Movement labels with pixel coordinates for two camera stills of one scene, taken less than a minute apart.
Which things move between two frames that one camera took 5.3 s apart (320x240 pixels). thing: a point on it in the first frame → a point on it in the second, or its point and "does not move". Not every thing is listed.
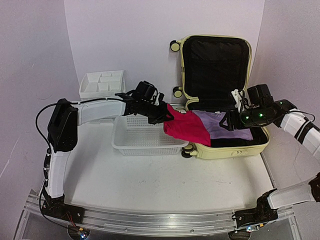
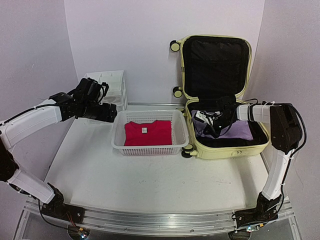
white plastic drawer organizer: x=102 y=84 does not move
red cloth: x=188 y=126 → x=159 y=133
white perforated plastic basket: x=134 y=135 does not move
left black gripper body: x=155 y=115 → x=103 y=115
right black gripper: x=231 y=118 → x=211 y=131
